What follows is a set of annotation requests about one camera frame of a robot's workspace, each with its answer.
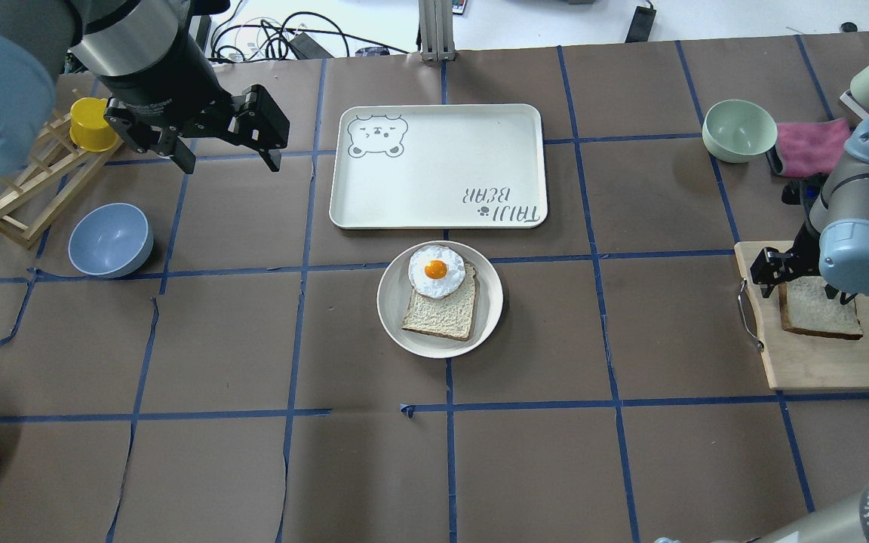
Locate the fried egg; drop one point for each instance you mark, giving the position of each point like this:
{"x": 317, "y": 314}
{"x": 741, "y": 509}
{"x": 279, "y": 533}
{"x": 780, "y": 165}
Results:
{"x": 435, "y": 271}

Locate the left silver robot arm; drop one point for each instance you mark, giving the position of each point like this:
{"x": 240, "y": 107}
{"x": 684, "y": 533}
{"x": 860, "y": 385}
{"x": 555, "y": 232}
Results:
{"x": 107, "y": 37}

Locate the white wire cup rack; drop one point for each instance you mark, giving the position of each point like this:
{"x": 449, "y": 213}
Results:
{"x": 855, "y": 110}

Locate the blue bowl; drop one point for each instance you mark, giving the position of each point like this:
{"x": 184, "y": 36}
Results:
{"x": 113, "y": 240}

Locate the black power adapter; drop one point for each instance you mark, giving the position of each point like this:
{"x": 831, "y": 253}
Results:
{"x": 642, "y": 24}

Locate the bread slice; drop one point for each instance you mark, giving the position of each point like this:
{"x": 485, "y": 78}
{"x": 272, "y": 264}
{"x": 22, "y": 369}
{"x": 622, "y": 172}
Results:
{"x": 805, "y": 309}
{"x": 451, "y": 317}

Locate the bread slice on plate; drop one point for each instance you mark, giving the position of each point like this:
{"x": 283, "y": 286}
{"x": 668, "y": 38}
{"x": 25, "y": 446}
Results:
{"x": 451, "y": 317}

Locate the yellow cup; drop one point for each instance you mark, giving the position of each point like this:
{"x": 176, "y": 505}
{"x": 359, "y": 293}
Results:
{"x": 89, "y": 128}

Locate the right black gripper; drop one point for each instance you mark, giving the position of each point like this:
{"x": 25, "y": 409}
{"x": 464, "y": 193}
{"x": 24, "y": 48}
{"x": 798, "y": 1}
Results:
{"x": 775, "y": 265}

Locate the green bowl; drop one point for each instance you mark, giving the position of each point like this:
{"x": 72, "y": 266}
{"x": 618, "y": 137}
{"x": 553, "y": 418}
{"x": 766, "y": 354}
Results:
{"x": 736, "y": 131}

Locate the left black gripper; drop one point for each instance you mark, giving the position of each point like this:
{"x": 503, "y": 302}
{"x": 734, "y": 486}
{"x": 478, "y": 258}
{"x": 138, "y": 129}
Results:
{"x": 165, "y": 81}

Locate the aluminium frame post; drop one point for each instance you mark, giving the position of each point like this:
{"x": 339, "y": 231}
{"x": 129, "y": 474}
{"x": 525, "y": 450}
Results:
{"x": 436, "y": 29}

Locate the cream bear tray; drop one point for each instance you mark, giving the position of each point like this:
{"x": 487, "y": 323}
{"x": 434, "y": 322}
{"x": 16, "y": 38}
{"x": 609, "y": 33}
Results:
{"x": 439, "y": 166}

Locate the pink cloth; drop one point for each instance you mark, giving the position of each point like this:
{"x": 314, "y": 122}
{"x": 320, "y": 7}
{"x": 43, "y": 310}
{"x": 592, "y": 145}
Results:
{"x": 803, "y": 149}

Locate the cream round plate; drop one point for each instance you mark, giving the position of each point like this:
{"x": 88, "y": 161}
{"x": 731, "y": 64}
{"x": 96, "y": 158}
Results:
{"x": 392, "y": 299}

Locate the wooden rack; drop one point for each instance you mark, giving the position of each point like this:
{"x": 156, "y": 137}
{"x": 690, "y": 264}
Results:
{"x": 54, "y": 162}

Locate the wooden cutting board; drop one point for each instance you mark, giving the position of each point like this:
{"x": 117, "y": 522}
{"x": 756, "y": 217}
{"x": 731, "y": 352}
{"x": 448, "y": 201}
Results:
{"x": 793, "y": 362}

